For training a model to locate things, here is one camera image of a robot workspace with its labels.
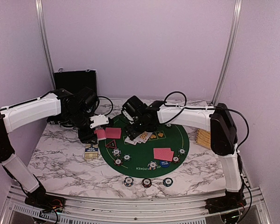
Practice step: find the left aluminium frame post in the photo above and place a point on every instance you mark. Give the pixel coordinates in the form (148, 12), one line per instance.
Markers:
(44, 39)

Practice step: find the black poker chip case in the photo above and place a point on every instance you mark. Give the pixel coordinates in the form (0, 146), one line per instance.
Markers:
(77, 91)

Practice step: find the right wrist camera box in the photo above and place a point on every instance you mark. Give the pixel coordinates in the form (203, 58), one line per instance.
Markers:
(133, 108)

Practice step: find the black red triangle marker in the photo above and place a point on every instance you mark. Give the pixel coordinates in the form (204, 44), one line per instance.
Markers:
(111, 145)

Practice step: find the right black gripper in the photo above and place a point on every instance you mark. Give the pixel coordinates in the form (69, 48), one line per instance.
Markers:
(132, 133)

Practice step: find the red back card deck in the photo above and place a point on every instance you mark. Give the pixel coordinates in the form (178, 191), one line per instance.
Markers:
(101, 135)

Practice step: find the blue white chip stack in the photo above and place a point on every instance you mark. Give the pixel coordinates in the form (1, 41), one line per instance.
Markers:
(128, 181)

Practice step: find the red card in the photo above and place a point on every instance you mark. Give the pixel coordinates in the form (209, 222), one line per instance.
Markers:
(113, 133)
(158, 152)

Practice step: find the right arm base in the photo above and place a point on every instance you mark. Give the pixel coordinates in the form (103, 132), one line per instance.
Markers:
(231, 200)

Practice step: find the right aluminium frame post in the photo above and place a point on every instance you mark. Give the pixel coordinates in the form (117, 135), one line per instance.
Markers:
(230, 45)

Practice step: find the round green poker mat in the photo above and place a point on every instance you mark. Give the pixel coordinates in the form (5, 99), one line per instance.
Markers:
(142, 153)

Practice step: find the brown chip stack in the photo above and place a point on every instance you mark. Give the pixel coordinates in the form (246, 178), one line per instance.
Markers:
(146, 182)

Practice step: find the blue small blind button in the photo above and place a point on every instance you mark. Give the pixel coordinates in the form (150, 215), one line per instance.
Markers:
(164, 164)

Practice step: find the aluminium frame post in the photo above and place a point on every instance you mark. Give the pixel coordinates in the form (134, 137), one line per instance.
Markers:
(230, 45)
(44, 39)

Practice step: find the aluminium front rail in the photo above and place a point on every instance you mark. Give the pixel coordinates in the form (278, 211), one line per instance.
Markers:
(91, 210)

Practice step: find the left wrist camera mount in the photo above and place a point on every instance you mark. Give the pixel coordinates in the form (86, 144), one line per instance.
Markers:
(98, 120)

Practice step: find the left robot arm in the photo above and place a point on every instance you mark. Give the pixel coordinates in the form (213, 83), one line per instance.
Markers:
(16, 117)

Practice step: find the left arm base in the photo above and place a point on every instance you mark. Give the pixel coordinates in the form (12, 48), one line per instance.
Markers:
(40, 199)

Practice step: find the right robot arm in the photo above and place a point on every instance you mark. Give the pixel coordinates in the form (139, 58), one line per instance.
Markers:
(215, 120)

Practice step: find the blue gold card box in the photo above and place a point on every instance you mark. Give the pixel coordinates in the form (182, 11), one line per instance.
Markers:
(91, 151)

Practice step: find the face up card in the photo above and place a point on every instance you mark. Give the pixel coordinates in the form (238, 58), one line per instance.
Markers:
(139, 139)
(145, 136)
(127, 140)

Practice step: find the teal chip stack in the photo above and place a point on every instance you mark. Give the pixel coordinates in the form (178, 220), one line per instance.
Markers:
(167, 182)

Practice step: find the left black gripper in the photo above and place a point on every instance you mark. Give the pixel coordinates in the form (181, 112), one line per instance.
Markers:
(85, 137)

